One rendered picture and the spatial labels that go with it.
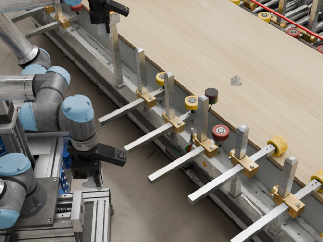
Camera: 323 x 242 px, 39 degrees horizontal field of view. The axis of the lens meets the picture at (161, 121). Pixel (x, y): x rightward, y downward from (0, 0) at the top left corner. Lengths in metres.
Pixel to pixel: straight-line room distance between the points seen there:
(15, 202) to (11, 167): 0.12
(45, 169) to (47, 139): 0.18
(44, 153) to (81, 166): 0.79
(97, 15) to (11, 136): 0.61
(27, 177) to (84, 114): 0.54
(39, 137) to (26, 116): 0.94
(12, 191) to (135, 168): 1.71
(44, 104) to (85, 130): 0.13
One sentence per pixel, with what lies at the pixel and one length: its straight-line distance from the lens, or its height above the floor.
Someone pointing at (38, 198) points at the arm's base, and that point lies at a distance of 1.75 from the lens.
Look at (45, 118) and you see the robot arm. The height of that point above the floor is 1.64.
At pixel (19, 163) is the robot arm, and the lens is 1.64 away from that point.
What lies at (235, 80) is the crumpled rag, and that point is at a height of 0.91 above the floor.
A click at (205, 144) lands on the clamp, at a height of 0.87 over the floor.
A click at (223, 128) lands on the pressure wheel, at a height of 0.90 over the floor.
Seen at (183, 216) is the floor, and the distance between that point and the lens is 2.94.
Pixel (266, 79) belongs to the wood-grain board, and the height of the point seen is 0.90.
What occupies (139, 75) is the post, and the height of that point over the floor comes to 0.96.
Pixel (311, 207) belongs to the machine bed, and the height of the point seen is 0.73.
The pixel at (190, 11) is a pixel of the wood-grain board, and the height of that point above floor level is 0.90.
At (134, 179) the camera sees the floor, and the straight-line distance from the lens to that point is 3.13.
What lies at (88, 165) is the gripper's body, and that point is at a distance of 1.31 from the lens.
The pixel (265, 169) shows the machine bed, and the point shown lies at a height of 0.72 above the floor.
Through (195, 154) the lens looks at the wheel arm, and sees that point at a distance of 2.11.
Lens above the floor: 2.43
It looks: 44 degrees down
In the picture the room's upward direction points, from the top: 3 degrees counter-clockwise
